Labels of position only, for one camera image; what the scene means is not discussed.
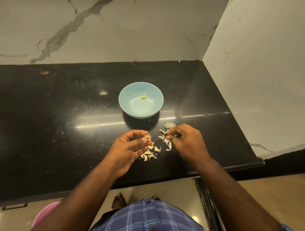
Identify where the person's left foot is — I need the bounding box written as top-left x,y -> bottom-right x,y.
112,193 -> 127,210

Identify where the person's left forearm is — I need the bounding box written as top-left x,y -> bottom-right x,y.
31,167 -> 125,231

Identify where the black cabinet trim strip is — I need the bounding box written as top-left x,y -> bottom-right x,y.
195,177 -> 222,231

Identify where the garlic peel scrap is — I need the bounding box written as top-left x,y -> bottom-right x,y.
158,122 -> 177,152

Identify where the blue plaid shirt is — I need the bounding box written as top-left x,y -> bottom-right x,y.
91,199 -> 294,231

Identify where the light blue bowl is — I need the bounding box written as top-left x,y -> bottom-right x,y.
119,82 -> 165,119

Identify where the black drawer handle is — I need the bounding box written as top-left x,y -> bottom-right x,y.
2,203 -> 28,210

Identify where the pile of garlic skins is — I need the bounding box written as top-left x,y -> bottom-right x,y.
139,140 -> 162,162

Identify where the person's left hand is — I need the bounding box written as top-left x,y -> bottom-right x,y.
104,129 -> 153,178

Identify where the pink plastic bucket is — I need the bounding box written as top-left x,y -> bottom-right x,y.
31,201 -> 62,228

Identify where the person's right forearm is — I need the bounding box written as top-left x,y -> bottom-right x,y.
196,158 -> 283,231

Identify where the person's right hand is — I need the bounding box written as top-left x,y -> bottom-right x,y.
164,124 -> 211,168

